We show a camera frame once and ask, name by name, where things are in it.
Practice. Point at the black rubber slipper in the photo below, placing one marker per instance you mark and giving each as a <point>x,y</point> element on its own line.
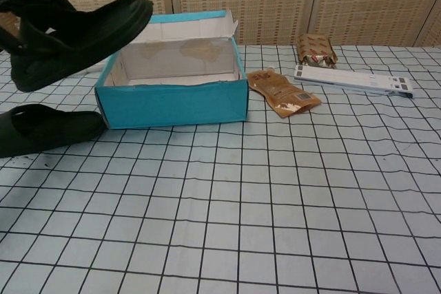
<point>51,132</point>
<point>86,39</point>

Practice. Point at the blue cardboard shoe box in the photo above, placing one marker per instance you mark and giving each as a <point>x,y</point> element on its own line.
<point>172,104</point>

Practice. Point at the white flat long box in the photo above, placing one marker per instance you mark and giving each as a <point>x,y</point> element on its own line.
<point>351,78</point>

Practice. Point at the brown spouted pouch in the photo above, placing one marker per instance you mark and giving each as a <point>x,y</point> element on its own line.
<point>279,92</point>

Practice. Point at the blue checked tablecloth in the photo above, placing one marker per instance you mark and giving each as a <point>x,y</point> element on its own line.
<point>241,204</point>

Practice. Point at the brown wrapped snack package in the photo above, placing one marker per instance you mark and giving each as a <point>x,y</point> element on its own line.
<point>315,49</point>

